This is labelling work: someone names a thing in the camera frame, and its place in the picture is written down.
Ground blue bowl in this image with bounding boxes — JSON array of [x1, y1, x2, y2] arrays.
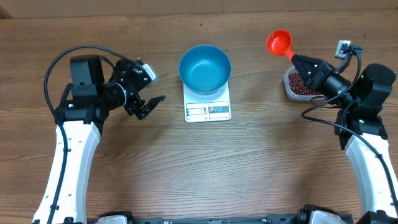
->
[[178, 45, 232, 95]]

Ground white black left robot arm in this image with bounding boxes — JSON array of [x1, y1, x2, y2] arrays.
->
[[32, 55, 165, 223]]

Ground red scoop blue handle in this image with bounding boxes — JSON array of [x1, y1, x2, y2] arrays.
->
[[266, 30, 294, 61]]

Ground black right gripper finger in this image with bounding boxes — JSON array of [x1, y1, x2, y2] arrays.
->
[[292, 58, 322, 87], [292, 54, 333, 73]]

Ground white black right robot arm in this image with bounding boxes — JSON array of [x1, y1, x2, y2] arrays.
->
[[292, 54, 397, 223]]

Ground clear plastic container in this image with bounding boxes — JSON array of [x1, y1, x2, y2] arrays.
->
[[284, 66, 323, 101]]

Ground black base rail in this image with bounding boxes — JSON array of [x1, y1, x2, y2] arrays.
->
[[90, 204, 355, 224]]

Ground red beans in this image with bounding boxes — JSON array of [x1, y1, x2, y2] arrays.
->
[[288, 72, 319, 95]]

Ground white kitchen scale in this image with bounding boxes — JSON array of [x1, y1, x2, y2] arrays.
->
[[183, 83, 232, 123]]

